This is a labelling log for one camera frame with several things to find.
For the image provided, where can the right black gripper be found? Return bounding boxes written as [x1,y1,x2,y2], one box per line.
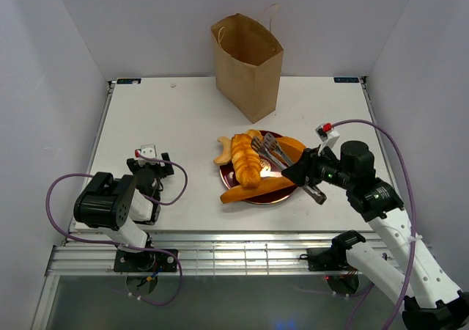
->
[281,143,354,190]

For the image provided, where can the metal kitchen tongs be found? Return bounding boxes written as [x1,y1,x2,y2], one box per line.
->
[251,133,327,205]

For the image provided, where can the large braided pastry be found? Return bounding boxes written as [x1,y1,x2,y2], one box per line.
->
[231,134,262,188]

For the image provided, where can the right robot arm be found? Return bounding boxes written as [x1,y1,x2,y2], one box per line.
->
[281,141,468,329]

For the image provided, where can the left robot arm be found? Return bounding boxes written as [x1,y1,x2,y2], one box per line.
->
[73,148,174,272]

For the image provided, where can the long baguette bread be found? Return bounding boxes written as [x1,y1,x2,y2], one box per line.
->
[220,177,296,204]

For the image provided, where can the pale crescent bread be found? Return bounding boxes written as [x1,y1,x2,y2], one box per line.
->
[213,136,232,166]

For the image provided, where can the brown paper bag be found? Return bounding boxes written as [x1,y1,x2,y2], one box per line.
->
[210,13,284,123]

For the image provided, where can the oval orange bun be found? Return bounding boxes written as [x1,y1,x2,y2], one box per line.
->
[276,136,306,163]

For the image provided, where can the dark red round plate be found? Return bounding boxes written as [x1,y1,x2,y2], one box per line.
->
[219,131,297,204]

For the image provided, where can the small round bun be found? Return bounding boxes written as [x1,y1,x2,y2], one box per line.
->
[245,129,263,142]

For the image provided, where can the right blue corner sticker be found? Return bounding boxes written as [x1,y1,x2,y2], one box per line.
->
[333,77,360,84]

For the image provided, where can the blue corner sticker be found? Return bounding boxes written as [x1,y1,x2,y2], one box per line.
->
[116,78,141,84]
[333,77,360,84]

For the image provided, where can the left blue corner sticker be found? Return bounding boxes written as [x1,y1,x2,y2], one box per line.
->
[116,78,141,84]

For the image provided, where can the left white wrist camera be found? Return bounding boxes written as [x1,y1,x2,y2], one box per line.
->
[134,144,158,161]

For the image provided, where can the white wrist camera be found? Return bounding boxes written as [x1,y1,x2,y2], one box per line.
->
[134,144,158,161]
[315,122,340,155]

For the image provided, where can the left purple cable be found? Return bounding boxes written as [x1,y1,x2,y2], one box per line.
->
[45,152,188,307]

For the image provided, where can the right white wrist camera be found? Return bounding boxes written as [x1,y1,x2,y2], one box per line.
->
[315,122,340,155]

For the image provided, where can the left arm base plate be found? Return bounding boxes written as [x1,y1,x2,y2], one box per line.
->
[113,249,178,273]

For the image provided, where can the aluminium rail frame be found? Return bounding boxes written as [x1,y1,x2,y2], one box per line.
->
[45,230,440,278]

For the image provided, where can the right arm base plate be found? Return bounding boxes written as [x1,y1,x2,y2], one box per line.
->
[298,247,354,271]

